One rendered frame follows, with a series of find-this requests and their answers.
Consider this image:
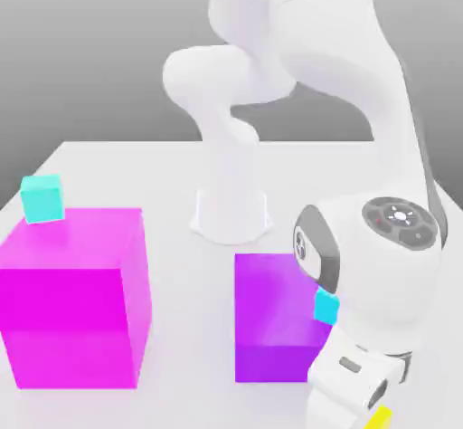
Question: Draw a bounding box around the small turquoise cube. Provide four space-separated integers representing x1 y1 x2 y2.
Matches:
19 173 66 224

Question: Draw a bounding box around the large purple box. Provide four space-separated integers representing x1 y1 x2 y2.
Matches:
233 253 334 384

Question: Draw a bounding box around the small cyan cube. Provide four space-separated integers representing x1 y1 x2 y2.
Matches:
313 287 341 328

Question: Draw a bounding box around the large magenta box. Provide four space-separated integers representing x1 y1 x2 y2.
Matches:
0 206 153 390

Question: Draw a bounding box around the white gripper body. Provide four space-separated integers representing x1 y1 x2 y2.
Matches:
306 385 368 429

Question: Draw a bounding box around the small yellow cube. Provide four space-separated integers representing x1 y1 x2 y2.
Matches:
362 405 394 429

